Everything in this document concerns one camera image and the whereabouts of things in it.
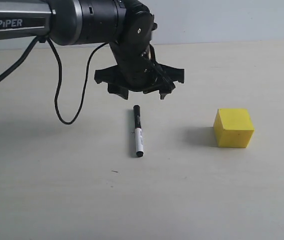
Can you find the black and white marker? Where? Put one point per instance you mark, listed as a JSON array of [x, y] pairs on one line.
[[138, 131]]

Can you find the yellow foam cube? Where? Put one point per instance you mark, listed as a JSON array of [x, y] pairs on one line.
[[233, 128]]

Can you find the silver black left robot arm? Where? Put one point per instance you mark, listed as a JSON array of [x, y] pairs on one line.
[[125, 25]]

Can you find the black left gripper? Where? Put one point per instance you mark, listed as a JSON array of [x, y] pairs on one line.
[[137, 70]]

